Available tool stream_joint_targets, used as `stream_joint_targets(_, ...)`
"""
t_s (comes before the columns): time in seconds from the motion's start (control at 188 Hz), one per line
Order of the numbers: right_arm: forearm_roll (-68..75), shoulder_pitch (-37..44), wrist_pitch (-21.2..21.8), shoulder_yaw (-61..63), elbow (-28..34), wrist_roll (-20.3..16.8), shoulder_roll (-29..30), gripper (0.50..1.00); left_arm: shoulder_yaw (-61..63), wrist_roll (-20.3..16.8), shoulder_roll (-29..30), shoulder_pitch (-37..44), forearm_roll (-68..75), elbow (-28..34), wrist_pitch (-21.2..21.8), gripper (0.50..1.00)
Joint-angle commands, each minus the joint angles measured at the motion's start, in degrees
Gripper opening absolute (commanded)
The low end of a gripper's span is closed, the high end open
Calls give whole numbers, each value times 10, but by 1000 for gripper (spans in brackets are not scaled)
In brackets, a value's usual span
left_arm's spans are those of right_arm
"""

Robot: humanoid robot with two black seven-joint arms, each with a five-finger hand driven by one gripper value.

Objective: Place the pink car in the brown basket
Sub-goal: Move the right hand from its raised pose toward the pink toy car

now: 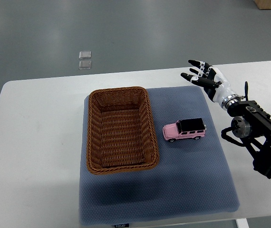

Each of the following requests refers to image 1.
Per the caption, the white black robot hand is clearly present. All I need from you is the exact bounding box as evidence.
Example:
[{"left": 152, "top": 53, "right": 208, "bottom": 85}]
[{"left": 181, "top": 60, "right": 241, "bottom": 110}]

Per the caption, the pink toy car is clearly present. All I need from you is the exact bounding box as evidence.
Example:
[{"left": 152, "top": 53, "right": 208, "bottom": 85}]
[{"left": 162, "top": 118, "right": 207, "bottom": 143}]

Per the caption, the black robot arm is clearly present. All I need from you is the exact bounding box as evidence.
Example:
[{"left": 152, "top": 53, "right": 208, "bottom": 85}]
[{"left": 221, "top": 99, "right": 271, "bottom": 179}]

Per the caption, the brown wicker basket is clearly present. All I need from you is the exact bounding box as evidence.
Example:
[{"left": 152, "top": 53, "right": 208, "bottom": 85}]
[{"left": 86, "top": 86, "right": 159, "bottom": 175}]

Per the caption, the blue grey mat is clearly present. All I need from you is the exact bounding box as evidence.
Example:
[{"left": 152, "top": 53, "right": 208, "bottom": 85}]
[{"left": 79, "top": 86, "right": 240, "bottom": 226}]

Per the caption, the lower floor socket plate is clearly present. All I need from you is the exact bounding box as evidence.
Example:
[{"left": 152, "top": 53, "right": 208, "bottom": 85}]
[{"left": 78, "top": 60, "right": 92, "bottom": 69}]

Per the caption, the floor socket plate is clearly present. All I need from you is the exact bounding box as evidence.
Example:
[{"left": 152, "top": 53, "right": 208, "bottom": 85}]
[
  {"left": 78, "top": 60, "right": 92, "bottom": 69},
  {"left": 79, "top": 51, "right": 91, "bottom": 59}
]

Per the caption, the upper floor socket plate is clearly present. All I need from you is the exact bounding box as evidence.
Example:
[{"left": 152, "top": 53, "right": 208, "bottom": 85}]
[{"left": 79, "top": 51, "right": 91, "bottom": 59}]

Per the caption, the black cable loop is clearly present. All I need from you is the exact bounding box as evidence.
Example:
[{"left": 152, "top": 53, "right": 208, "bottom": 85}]
[{"left": 241, "top": 81, "right": 249, "bottom": 102}]

